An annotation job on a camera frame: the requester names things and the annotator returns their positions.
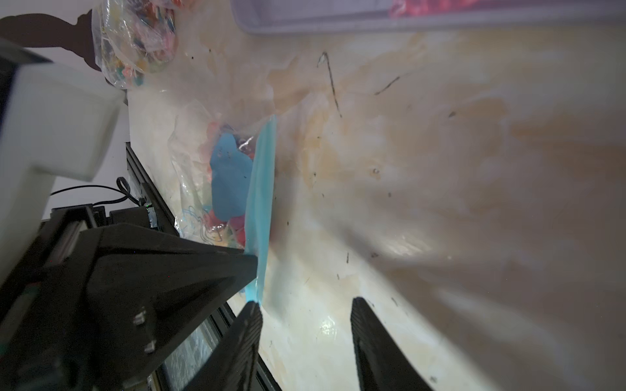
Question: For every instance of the candy bag blue zip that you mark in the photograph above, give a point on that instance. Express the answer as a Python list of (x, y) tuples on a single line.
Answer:
[(226, 184)]

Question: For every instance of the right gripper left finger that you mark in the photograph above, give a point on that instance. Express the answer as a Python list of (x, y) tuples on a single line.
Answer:
[(232, 365)]

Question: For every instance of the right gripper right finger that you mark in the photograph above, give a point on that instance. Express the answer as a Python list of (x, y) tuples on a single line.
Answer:
[(380, 363)]

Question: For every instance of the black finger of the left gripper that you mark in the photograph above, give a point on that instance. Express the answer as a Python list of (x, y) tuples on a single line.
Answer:
[(121, 303)]

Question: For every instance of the candy bag yellow zip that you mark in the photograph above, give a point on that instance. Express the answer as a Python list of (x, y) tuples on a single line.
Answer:
[(133, 38)]

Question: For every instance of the lavender plastic tray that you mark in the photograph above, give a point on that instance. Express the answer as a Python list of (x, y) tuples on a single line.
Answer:
[(320, 17)]

